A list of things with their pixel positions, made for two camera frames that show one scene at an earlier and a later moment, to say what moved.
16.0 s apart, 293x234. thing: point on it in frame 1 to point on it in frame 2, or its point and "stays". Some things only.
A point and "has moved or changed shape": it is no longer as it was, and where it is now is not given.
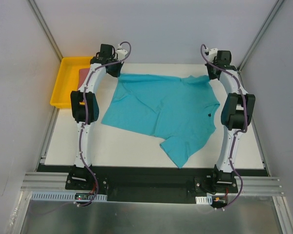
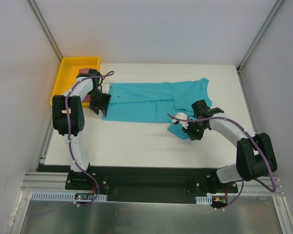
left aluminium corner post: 40,19 stays
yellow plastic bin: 67,81 stays
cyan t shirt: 182,112 has moved or changed shape
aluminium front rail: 56,181 stays
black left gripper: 115,69 to 101,101
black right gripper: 212,73 to 190,131
